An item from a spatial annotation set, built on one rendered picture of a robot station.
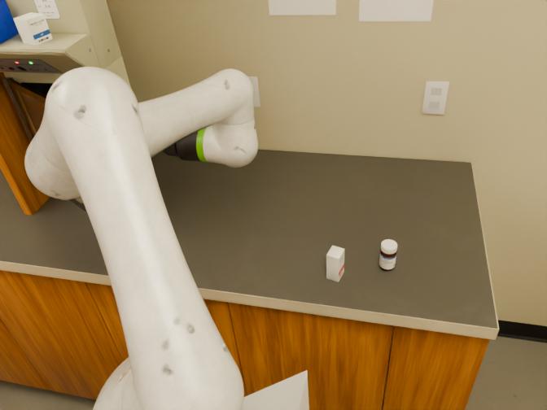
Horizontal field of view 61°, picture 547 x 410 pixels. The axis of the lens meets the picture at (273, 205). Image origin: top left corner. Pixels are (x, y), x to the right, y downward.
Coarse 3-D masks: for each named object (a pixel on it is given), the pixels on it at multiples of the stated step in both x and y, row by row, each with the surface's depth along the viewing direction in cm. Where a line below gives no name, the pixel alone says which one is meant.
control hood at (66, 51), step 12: (60, 36) 118; (72, 36) 117; (84, 36) 116; (0, 48) 114; (12, 48) 113; (24, 48) 112; (36, 48) 112; (48, 48) 111; (60, 48) 110; (72, 48) 112; (84, 48) 116; (48, 60) 115; (60, 60) 114; (72, 60) 113; (84, 60) 116; (96, 60) 121; (36, 72) 126; (48, 72) 125
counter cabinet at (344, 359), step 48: (0, 288) 154; (48, 288) 147; (96, 288) 141; (0, 336) 176; (48, 336) 167; (96, 336) 159; (240, 336) 139; (288, 336) 133; (336, 336) 128; (384, 336) 123; (432, 336) 119; (48, 384) 193; (96, 384) 183; (336, 384) 143; (384, 384) 137; (432, 384) 131
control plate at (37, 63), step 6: (0, 60) 119; (6, 60) 118; (12, 60) 118; (18, 60) 117; (24, 60) 117; (30, 60) 116; (36, 60) 116; (0, 66) 123; (6, 66) 123; (12, 66) 122; (18, 66) 122; (24, 66) 121; (30, 66) 121; (36, 66) 120; (42, 66) 120; (48, 66) 119; (54, 72) 124; (60, 72) 123
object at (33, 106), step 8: (8, 80) 130; (16, 88) 129; (24, 88) 124; (16, 96) 132; (24, 96) 128; (32, 96) 124; (40, 96) 120; (24, 104) 131; (32, 104) 127; (40, 104) 123; (24, 112) 135; (32, 112) 131; (40, 112) 126; (32, 120) 134; (40, 120) 130; (32, 128) 138; (72, 200) 148; (80, 200) 143
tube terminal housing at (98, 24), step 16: (16, 0) 117; (32, 0) 116; (64, 0) 114; (80, 0) 113; (96, 0) 119; (16, 16) 120; (64, 16) 117; (80, 16) 116; (96, 16) 120; (64, 32) 119; (80, 32) 118; (96, 32) 120; (112, 32) 127; (96, 48) 121; (112, 48) 128; (112, 64) 128; (16, 80) 132; (32, 80) 131; (48, 80) 130; (128, 80) 136
